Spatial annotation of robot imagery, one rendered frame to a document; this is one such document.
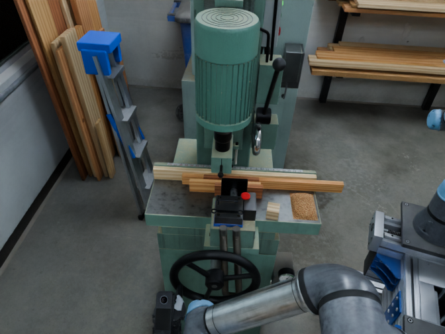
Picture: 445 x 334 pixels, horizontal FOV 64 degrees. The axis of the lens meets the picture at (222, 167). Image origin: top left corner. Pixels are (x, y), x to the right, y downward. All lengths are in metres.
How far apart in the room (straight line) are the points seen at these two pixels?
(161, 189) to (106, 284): 1.00
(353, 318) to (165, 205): 0.78
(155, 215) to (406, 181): 2.21
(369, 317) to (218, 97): 0.65
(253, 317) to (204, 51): 0.65
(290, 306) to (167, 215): 0.59
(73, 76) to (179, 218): 1.37
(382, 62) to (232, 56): 2.36
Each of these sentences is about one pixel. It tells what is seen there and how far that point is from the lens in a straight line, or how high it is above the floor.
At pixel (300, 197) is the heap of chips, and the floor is 0.93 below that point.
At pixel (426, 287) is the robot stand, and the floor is 0.73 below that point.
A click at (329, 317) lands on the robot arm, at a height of 1.22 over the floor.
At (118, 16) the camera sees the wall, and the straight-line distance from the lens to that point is 3.64.
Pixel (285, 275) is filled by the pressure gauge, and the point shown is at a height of 0.68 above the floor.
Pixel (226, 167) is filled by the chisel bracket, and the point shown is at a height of 1.03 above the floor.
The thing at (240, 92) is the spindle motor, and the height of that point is 1.33.
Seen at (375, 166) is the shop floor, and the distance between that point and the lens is 3.09.
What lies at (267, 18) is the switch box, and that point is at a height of 1.42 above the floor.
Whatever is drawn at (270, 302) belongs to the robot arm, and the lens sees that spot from 0.82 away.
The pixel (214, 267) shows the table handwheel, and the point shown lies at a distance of 1.19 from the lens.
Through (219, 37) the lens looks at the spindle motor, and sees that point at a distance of 0.94.
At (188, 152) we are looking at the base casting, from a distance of 1.64.
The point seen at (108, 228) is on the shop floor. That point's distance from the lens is 2.44.
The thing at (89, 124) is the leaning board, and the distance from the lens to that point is 2.53.
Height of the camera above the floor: 1.83
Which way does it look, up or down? 41 degrees down
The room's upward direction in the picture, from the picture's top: 2 degrees clockwise
